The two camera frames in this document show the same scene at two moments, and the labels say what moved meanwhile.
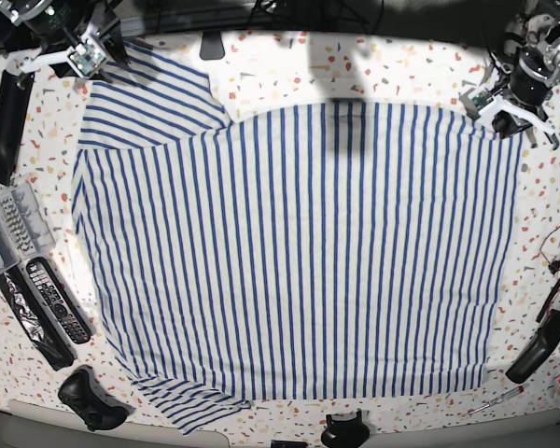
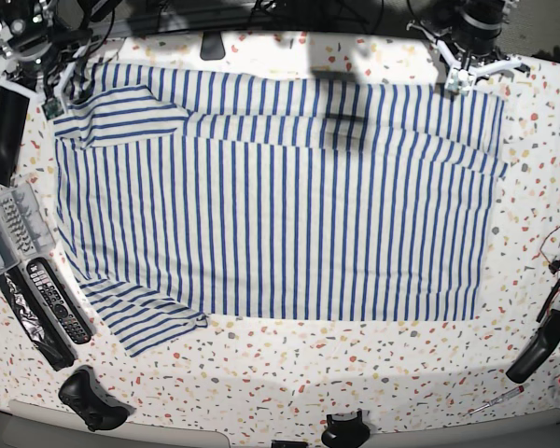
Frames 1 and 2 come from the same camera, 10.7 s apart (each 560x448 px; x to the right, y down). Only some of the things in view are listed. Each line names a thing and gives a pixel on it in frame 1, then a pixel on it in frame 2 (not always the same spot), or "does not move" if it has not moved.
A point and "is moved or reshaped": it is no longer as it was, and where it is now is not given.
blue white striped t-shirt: (317, 251) is moved or reshaped
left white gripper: (86, 55) to (52, 104)
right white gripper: (485, 99) to (460, 77)
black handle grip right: (545, 342) does not move
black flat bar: (9, 116) does not move
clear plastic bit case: (14, 227) does not move
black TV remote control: (58, 298) does not move
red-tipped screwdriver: (515, 391) does not move
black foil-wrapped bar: (35, 320) does not move
